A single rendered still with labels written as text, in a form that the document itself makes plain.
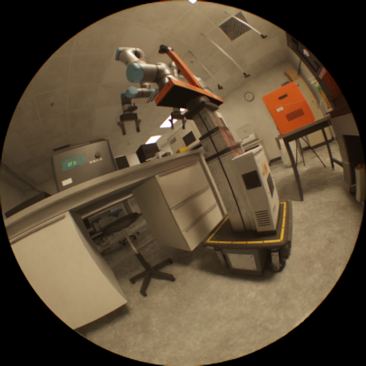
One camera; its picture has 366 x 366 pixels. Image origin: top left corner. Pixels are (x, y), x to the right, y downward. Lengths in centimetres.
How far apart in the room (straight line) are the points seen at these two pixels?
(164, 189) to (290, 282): 98
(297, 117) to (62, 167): 183
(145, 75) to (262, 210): 87
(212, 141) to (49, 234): 100
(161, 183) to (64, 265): 80
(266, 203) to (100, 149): 95
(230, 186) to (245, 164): 19
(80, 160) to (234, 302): 117
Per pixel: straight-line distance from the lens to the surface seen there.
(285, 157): 302
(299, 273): 87
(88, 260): 77
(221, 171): 70
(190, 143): 189
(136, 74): 72
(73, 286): 85
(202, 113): 76
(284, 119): 141
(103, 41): 222
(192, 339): 80
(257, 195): 61
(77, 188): 70
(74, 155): 85
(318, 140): 429
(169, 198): 88
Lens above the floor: 71
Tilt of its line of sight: 2 degrees down
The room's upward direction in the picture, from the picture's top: 24 degrees counter-clockwise
